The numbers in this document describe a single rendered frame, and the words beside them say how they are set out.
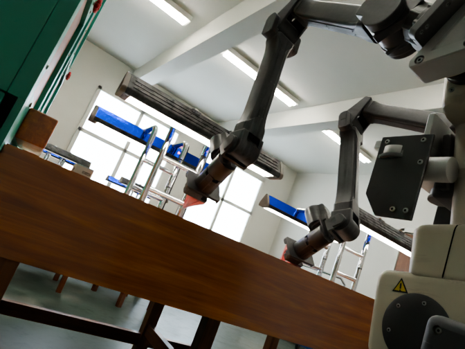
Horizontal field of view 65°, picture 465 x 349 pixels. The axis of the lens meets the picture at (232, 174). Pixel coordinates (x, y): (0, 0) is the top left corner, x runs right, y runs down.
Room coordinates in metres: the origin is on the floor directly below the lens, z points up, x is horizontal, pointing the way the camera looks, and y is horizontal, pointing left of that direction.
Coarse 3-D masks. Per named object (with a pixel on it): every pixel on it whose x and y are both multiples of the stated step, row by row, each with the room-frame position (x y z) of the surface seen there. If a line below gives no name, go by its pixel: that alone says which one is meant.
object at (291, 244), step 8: (288, 240) 1.06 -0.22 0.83; (304, 240) 1.03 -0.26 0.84; (288, 248) 1.05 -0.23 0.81; (296, 248) 1.05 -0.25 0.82; (304, 248) 1.03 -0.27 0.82; (312, 248) 1.02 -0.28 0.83; (288, 256) 1.04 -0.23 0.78; (296, 256) 1.05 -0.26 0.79; (304, 256) 1.05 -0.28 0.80; (312, 256) 1.10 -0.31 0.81; (312, 264) 1.08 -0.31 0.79
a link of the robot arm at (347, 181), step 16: (352, 128) 1.07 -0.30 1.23; (352, 144) 1.06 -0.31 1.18; (352, 160) 1.03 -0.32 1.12; (352, 176) 1.01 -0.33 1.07; (336, 192) 1.02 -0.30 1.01; (352, 192) 0.99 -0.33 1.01; (336, 208) 0.99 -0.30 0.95; (352, 208) 0.96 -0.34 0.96; (352, 224) 0.95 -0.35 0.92; (352, 240) 0.98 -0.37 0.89
